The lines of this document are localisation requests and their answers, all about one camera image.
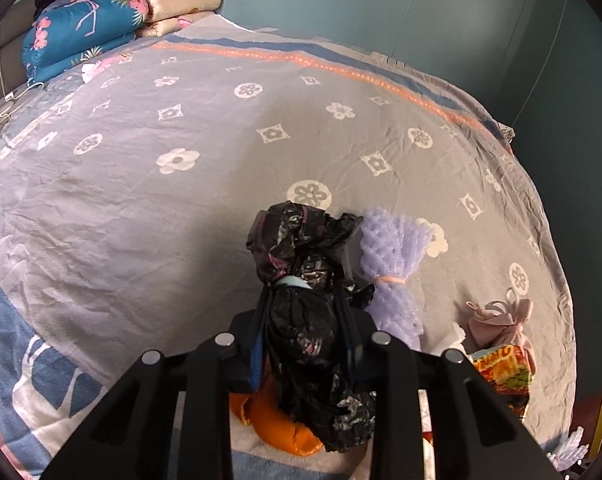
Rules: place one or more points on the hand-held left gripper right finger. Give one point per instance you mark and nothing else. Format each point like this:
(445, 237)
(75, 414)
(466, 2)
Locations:
(353, 345)

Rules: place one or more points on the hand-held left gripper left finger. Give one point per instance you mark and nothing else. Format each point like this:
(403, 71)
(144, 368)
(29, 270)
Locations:
(254, 360)

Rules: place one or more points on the black plastic bag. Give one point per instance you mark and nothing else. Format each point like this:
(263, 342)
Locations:
(306, 320)

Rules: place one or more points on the purple foam net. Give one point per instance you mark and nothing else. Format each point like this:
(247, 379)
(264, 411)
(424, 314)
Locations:
(393, 265)

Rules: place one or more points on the colourful snack packet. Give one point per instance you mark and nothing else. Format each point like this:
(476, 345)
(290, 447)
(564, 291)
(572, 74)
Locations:
(503, 377)

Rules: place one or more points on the pink cloth pouch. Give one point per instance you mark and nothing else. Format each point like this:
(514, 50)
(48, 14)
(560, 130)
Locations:
(506, 322)

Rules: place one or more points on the blue deer print blanket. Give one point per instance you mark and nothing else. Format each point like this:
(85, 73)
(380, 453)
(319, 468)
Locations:
(51, 380)

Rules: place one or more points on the grey patterned bedsheet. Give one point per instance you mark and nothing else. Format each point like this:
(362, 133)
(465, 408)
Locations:
(181, 160)

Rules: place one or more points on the beige folded quilt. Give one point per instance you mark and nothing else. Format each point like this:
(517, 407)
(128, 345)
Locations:
(181, 7)

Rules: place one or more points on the blue floral folded quilt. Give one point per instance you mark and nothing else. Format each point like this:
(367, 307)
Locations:
(81, 20)

